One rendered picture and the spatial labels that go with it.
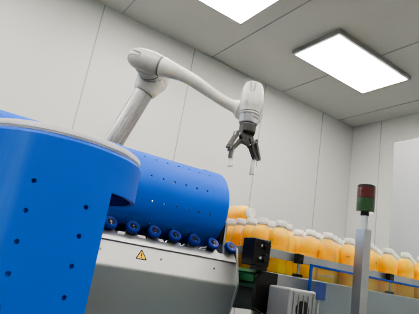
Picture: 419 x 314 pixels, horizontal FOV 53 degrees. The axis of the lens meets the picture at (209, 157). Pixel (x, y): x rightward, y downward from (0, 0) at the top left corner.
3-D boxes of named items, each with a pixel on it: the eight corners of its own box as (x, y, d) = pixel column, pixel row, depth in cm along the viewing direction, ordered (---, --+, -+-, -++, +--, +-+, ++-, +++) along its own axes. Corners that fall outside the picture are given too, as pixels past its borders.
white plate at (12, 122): (18, 105, 56) (15, 113, 55) (172, 165, 74) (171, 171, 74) (-44, 129, 75) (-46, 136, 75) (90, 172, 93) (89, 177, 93)
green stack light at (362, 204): (351, 210, 152) (352, 197, 153) (363, 214, 155) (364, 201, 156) (366, 210, 146) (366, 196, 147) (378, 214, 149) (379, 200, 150)
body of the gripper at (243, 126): (247, 120, 183) (244, 140, 181) (260, 126, 188) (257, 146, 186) (235, 123, 189) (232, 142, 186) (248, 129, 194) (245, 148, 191)
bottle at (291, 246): (277, 275, 162) (282, 227, 167) (294, 278, 159) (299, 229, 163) (269, 274, 157) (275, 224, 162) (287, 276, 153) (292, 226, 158)
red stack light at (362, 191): (352, 197, 153) (353, 187, 154) (364, 201, 156) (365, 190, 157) (366, 196, 147) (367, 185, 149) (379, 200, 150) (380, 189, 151)
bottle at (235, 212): (221, 223, 185) (245, 223, 169) (217, 207, 185) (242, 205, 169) (234, 220, 188) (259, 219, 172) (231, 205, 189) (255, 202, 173)
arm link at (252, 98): (261, 109, 184) (261, 121, 197) (265, 78, 188) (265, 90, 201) (237, 107, 186) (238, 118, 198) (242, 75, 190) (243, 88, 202)
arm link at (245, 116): (264, 115, 189) (262, 127, 188) (249, 118, 196) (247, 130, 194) (250, 108, 184) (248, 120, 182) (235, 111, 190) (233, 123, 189)
